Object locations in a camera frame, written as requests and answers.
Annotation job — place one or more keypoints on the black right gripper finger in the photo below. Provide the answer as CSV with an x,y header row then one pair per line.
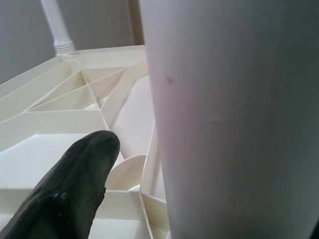
x,y
72,184

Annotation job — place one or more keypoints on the white plastic table top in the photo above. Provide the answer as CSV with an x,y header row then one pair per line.
x,y
74,117

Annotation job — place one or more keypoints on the white plastic table leg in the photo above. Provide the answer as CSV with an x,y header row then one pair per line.
x,y
236,112
58,27

